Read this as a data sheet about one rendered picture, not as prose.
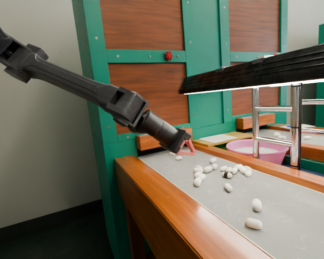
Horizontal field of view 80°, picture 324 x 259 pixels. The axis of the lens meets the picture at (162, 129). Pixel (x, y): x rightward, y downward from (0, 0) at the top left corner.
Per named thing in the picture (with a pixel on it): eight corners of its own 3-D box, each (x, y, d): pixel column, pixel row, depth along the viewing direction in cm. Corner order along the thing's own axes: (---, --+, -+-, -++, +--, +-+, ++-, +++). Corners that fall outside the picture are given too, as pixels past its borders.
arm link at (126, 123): (114, 117, 46) (132, 89, 49) (103, 121, 56) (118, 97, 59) (152, 143, 51) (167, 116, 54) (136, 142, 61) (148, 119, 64)
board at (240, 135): (208, 147, 98) (208, 145, 98) (191, 142, 112) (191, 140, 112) (254, 136, 112) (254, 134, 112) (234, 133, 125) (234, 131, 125)
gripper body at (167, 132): (173, 129, 62) (155, 116, 59) (191, 133, 53) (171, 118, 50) (162, 147, 61) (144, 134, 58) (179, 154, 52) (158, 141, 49)
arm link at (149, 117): (139, 124, 48) (149, 106, 50) (129, 126, 54) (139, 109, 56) (160, 138, 51) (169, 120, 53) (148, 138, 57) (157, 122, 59)
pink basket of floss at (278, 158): (295, 177, 77) (295, 154, 75) (224, 173, 87) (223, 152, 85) (282, 156, 101) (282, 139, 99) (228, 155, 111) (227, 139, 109)
